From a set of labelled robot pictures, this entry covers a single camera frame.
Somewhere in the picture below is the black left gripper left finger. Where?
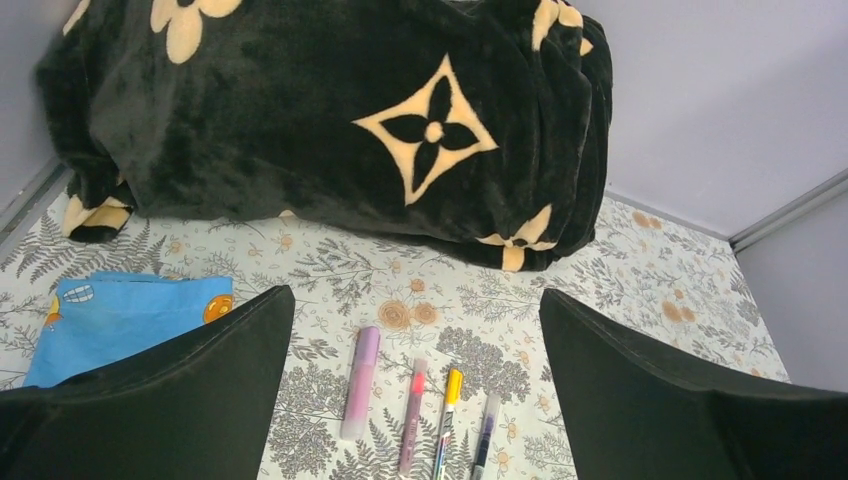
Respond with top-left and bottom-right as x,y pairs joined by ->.
1,286 -> 295,479

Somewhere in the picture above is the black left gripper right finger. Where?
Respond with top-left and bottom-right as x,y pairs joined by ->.
539,289 -> 847,479

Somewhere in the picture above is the clear pen cap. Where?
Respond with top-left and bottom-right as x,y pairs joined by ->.
481,393 -> 501,435

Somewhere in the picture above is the dark purple pen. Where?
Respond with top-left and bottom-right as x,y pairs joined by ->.
470,420 -> 494,480

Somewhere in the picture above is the pink highlighter pen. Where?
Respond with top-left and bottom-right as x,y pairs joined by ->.
340,359 -> 376,441

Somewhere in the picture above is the purple highlighter cap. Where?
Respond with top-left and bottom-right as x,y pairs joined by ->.
353,326 -> 381,369

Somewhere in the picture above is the blue cartoon cloth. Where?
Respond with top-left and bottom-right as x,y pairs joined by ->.
23,271 -> 235,387

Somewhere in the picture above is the black floral plush blanket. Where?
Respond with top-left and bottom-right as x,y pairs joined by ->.
34,1 -> 613,272

